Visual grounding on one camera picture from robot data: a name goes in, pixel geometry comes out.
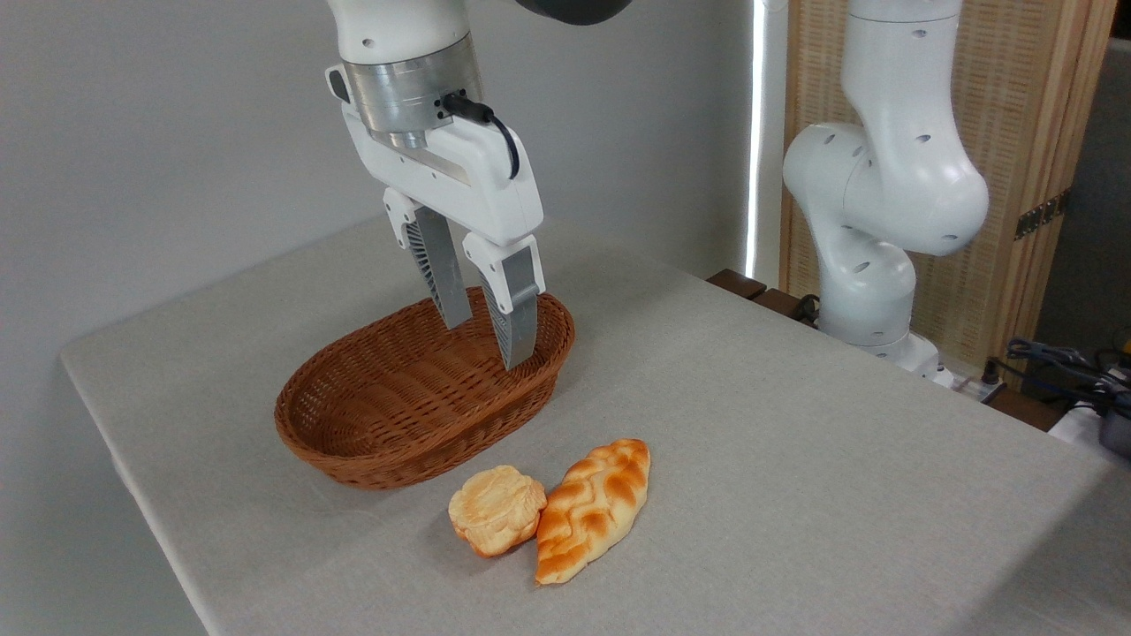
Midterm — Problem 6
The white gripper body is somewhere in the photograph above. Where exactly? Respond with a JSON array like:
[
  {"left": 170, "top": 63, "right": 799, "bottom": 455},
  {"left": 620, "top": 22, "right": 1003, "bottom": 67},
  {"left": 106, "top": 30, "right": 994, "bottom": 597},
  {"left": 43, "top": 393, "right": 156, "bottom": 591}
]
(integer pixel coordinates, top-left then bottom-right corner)
[{"left": 340, "top": 102, "right": 545, "bottom": 248}]

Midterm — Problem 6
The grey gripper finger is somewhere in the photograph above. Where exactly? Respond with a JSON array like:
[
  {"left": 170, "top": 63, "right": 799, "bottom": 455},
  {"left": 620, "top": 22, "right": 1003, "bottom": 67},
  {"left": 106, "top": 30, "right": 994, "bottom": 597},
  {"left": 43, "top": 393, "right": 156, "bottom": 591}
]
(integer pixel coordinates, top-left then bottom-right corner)
[
  {"left": 383, "top": 186, "right": 474, "bottom": 330},
  {"left": 461, "top": 231, "right": 547, "bottom": 371}
]

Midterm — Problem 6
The round pale bread bun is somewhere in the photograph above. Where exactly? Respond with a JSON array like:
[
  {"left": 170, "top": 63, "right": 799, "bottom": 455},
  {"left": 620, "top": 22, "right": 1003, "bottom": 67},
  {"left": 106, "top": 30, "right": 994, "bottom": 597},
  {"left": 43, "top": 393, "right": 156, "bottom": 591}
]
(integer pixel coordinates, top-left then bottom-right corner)
[{"left": 448, "top": 465, "right": 548, "bottom": 558}]

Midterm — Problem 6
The brown wicker oval basket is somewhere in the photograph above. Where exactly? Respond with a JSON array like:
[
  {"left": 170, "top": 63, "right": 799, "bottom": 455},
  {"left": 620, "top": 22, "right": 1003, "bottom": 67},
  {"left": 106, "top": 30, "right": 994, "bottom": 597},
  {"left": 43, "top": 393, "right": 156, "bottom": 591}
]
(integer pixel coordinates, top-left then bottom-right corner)
[{"left": 274, "top": 285, "right": 576, "bottom": 491}]

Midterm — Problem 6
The long braided bread loaf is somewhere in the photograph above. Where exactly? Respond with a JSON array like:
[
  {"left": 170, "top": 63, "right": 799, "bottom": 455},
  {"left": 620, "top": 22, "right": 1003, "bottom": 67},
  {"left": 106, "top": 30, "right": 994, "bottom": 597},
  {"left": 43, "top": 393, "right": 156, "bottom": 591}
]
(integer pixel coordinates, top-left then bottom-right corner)
[{"left": 535, "top": 438, "right": 652, "bottom": 587}]

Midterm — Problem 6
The grey tablecloth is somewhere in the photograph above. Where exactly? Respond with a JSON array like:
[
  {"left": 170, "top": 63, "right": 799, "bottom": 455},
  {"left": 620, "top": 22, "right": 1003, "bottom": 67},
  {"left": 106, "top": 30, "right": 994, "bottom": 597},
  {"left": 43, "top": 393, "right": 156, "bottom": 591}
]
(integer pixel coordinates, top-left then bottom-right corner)
[{"left": 60, "top": 215, "right": 1131, "bottom": 636}]

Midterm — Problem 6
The white power strip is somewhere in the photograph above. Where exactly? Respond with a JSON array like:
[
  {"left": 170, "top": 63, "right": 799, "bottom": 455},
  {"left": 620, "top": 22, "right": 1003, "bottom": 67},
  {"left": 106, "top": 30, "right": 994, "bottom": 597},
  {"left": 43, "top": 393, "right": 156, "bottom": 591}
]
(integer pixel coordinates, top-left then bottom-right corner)
[{"left": 935, "top": 366, "right": 1009, "bottom": 404}]

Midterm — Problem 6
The dark metal screen hinge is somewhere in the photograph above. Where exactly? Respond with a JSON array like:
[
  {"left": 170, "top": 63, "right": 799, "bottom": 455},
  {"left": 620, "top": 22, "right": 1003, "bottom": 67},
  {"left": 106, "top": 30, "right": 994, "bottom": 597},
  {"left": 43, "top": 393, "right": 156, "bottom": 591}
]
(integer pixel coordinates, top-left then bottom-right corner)
[{"left": 1014, "top": 188, "right": 1072, "bottom": 241}]

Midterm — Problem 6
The bamboo wooden folding screen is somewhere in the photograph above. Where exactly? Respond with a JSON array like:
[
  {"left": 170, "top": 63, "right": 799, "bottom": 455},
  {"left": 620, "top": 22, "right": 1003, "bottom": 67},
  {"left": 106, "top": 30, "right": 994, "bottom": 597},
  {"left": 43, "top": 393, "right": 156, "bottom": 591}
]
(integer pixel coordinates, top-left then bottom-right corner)
[{"left": 781, "top": 0, "right": 1120, "bottom": 391}]

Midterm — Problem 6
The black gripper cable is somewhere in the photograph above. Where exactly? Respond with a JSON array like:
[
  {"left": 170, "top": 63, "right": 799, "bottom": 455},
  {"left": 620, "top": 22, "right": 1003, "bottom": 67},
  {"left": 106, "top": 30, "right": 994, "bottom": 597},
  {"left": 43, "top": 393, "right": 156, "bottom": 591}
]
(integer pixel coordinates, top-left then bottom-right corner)
[{"left": 441, "top": 91, "right": 522, "bottom": 181}]

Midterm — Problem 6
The white vertical wall trim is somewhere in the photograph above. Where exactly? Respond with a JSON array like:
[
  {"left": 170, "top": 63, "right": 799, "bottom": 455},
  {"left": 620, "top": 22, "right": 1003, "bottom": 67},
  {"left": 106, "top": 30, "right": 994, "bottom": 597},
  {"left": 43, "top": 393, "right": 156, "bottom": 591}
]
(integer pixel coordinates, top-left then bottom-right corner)
[{"left": 744, "top": 0, "right": 790, "bottom": 284}]

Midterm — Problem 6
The blue black cable bundle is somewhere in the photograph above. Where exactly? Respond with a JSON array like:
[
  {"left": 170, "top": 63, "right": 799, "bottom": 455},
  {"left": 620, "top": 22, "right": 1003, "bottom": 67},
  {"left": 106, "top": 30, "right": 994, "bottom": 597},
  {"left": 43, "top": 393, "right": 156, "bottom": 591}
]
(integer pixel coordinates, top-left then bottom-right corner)
[{"left": 1005, "top": 337, "right": 1131, "bottom": 418}]

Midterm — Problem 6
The white sheet under cables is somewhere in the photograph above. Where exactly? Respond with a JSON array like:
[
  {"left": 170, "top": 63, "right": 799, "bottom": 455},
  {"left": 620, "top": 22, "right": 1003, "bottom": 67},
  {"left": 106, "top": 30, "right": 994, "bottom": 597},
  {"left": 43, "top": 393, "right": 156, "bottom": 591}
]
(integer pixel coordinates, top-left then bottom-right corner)
[{"left": 1049, "top": 401, "right": 1131, "bottom": 471}]

